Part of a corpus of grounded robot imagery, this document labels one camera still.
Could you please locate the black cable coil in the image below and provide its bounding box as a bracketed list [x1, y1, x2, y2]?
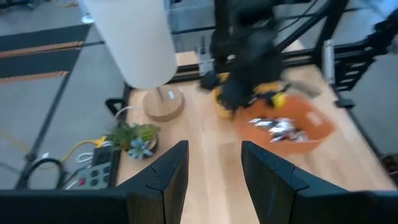
[23, 157, 68, 189]

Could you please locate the potted succulent plant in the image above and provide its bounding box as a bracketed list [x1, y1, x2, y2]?
[107, 122, 162, 161]

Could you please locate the white cable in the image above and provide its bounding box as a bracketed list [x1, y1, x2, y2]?
[76, 105, 144, 165]

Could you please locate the orange black hazard strip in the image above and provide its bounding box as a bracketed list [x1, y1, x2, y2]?
[0, 70, 70, 85]
[0, 40, 85, 60]

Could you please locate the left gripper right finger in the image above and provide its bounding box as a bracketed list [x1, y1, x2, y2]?
[241, 140, 398, 224]

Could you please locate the yellow plastic bin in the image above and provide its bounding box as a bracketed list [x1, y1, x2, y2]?
[213, 72, 290, 119]

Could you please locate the orange plastic bin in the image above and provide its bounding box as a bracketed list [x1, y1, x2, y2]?
[233, 94, 338, 156]

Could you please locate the yellow cable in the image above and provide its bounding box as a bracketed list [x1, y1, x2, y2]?
[60, 135, 108, 162]

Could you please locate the grey power strip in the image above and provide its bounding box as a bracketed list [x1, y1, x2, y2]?
[67, 146, 118, 190]

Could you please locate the black floor mat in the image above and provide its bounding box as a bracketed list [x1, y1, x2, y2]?
[0, 24, 93, 85]

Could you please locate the white cylindrical table lamp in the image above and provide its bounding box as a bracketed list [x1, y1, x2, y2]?
[81, 0, 187, 123]

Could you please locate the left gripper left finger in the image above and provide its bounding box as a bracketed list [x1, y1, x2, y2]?
[0, 139, 190, 224]

